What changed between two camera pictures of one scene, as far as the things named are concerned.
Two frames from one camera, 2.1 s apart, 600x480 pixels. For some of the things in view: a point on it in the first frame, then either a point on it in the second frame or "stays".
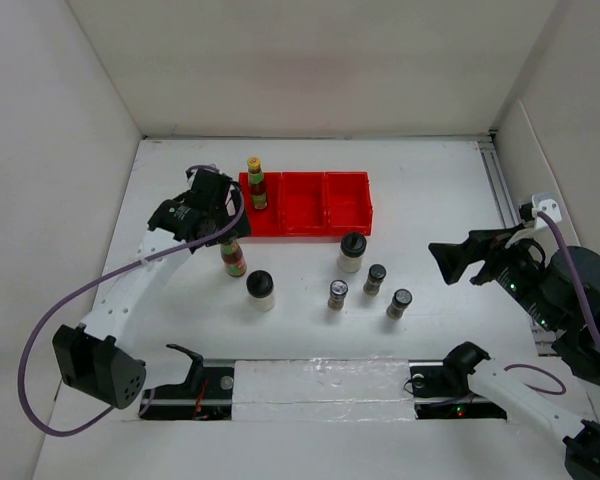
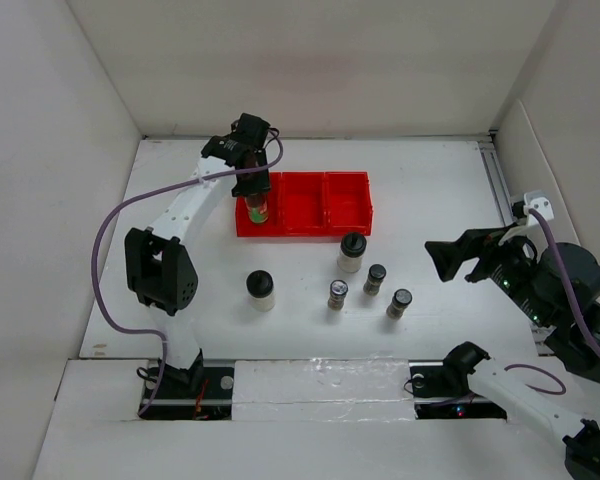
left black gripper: (236, 205) → (260, 185)
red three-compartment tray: (321, 203) stays
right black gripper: (452, 257) stays
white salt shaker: (352, 248) stays
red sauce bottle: (234, 259) → (258, 208)
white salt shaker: (261, 290) stays
